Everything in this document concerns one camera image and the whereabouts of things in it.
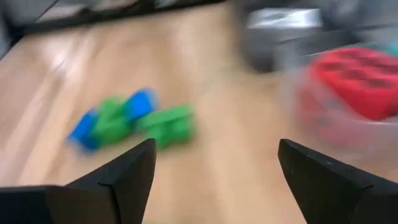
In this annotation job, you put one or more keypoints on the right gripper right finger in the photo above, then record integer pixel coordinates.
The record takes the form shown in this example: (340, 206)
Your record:
(335, 199)

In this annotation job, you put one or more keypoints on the clear plastic storage bin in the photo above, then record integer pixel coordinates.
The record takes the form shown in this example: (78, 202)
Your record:
(298, 118)

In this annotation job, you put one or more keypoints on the black aluminium table frame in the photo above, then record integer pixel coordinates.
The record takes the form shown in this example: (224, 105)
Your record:
(93, 17)

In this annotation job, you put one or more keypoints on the smoky grey plastic bin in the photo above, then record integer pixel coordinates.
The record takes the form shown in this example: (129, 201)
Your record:
(267, 49)

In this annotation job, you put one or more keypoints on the green toy brick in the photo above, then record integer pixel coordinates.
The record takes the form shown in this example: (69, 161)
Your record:
(169, 124)
(112, 121)

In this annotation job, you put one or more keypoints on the red foam die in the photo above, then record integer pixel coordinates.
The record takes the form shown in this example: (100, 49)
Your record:
(357, 81)

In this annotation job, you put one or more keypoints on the cyan foam die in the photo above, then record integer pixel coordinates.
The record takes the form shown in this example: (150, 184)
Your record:
(393, 48)

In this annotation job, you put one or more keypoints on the white card pack black emblem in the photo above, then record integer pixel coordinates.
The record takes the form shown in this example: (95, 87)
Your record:
(283, 18)

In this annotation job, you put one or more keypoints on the small blue toy brick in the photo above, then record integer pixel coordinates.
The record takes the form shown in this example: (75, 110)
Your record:
(84, 130)

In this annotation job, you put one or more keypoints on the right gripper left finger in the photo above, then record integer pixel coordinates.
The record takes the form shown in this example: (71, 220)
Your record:
(93, 202)

